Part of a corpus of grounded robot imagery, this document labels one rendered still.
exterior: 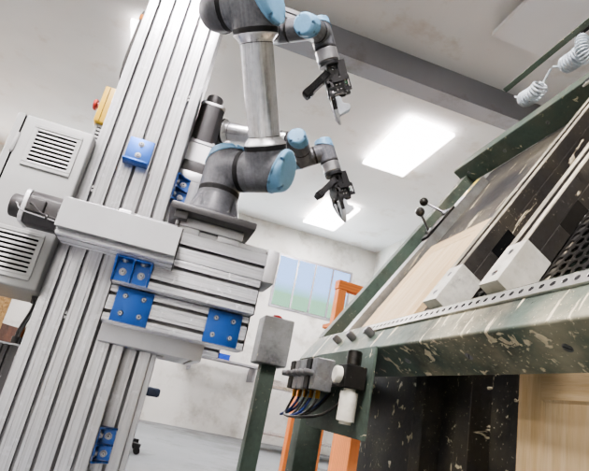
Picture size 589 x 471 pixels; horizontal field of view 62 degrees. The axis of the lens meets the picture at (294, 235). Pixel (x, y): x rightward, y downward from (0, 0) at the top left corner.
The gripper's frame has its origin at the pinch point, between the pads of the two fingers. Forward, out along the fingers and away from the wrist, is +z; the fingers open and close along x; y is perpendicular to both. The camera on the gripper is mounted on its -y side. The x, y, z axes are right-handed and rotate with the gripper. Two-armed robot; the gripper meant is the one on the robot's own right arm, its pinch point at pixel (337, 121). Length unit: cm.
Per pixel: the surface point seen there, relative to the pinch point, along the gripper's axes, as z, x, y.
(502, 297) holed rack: 54, -77, 15
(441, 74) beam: -74, 305, 134
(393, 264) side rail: 58, 48, 13
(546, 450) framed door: 88, -70, 18
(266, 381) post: 85, 13, -48
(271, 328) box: 67, 17, -42
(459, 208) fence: 41, 38, 44
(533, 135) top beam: 19, 35, 79
